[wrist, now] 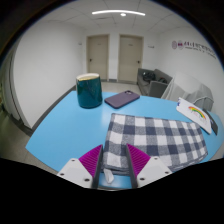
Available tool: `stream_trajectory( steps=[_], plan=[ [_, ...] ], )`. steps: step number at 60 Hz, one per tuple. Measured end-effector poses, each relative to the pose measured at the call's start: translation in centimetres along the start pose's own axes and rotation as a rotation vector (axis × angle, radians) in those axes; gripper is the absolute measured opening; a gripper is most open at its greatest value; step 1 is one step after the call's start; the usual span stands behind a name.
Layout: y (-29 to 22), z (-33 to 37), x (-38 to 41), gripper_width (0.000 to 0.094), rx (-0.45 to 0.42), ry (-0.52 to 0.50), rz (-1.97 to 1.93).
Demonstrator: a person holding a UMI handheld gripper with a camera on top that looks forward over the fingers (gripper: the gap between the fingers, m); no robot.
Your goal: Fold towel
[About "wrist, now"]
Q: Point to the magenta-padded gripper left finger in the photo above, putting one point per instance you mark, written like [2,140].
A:
[87,163]

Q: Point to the wall sign lettering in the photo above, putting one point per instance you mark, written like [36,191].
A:
[193,48]

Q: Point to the white rainbow print pad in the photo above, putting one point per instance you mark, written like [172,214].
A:
[193,115]

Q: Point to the beige door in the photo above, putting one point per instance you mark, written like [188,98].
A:
[98,56]
[130,58]

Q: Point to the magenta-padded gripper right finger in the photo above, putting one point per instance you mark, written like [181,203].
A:
[141,163]

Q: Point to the cloth-covered equipment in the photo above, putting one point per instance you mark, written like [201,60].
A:
[188,88]

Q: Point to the blue white checked towel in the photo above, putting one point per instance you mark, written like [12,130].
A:
[156,136]

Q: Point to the dark green mug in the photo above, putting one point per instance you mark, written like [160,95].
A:
[89,91]

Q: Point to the grey sofa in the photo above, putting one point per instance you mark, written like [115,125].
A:
[153,85]

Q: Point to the long curved ceiling light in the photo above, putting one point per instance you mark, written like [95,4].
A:
[118,11]

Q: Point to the purple smartphone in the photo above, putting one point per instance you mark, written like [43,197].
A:
[122,98]

